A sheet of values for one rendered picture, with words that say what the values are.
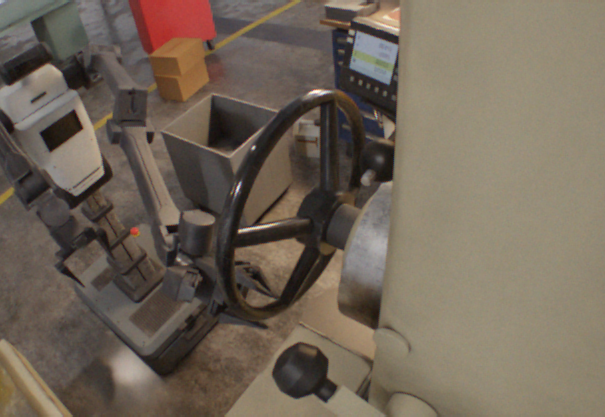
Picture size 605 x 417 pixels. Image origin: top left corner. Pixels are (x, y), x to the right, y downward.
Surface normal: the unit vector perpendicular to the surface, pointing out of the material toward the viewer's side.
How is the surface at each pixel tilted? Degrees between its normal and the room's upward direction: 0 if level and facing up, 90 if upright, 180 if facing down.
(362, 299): 74
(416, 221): 90
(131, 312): 0
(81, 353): 0
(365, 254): 48
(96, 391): 0
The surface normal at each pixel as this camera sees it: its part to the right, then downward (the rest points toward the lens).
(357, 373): -0.11, -0.71
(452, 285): -0.57, 0.62
